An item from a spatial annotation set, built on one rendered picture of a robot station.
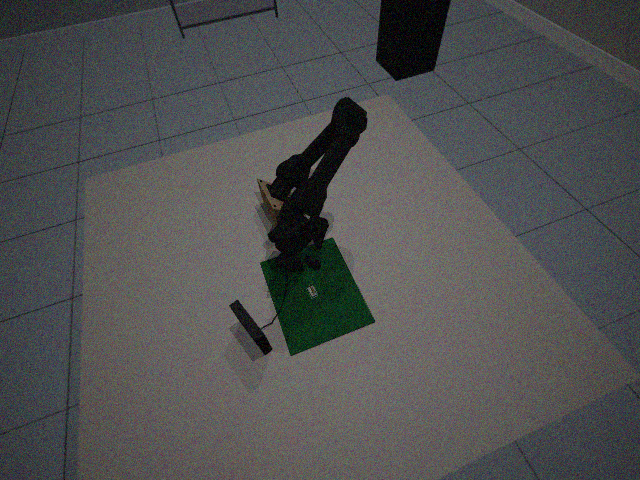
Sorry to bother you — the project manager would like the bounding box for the green circuit board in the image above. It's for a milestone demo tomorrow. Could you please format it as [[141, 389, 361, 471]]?
[[260, 237, 375, 356]]

